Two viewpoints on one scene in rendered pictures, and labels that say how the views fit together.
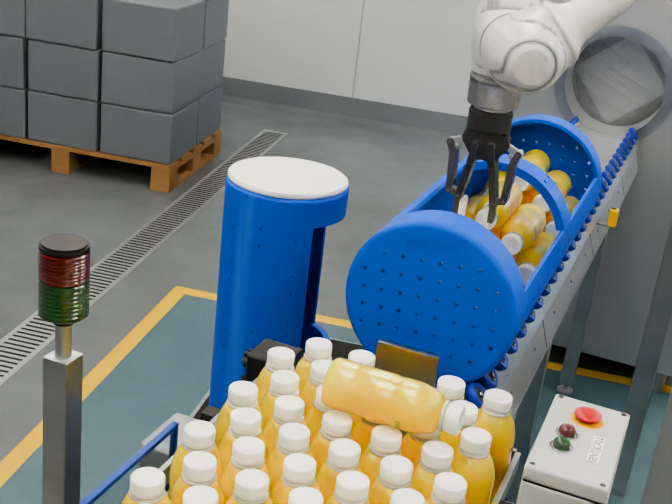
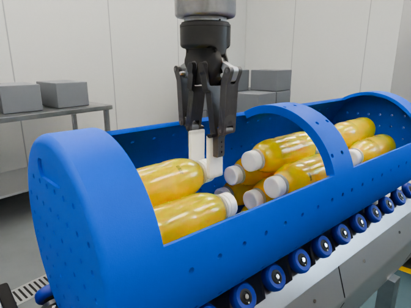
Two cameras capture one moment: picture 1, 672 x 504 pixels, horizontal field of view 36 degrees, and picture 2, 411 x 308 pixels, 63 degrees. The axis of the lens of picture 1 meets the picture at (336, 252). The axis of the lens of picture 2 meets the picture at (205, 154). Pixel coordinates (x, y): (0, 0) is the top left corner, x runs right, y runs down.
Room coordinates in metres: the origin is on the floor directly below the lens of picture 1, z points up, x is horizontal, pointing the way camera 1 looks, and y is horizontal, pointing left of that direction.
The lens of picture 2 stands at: (1.25, -0.49, 1.32)
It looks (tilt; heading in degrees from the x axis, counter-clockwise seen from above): 16 degrees down; 30
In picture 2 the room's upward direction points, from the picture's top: straight up
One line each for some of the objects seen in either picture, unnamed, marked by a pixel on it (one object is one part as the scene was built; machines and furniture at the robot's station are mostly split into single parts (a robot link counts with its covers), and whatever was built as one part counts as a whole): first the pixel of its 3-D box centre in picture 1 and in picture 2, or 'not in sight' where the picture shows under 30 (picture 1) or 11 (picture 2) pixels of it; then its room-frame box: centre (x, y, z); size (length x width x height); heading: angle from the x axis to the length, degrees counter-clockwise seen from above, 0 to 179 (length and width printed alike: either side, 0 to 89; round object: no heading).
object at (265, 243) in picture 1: (271, 347); not in sight; (2.24, 0.13, 0.59); 0.28 x 0.28 x 0.88
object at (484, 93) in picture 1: (494, 91); (205, 0); (1.70, -0.23, 1.40); 0.09 x 0.09 x 0.06
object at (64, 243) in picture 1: (63, 299); not in sight; (1.17, 0.34, 1.18); 0.06 x 0.06 x 0.16
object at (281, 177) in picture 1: (288, 177); not in sight; (2.24, 0.13, 1.03); 0.28 x 0.28 x 0.01
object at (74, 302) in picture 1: (63, 296); not in sight; (1.17, 0.34, 1.18); 0.06 x 0.06 x 0.05
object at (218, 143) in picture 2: (497, 209); (222, 141); (1.69, -0.27, 1.20); 0.03 x 0.01 x 0.05; 70
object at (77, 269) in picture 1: (64, 263); not in sight; (1.17, 0.34, 1.23); 0.06 x 0.06 x 0.04
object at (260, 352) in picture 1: (274, 380); not in sight; (1.44, 0.07, 0.95); 0.10 x 0.07 x 0.10; 70
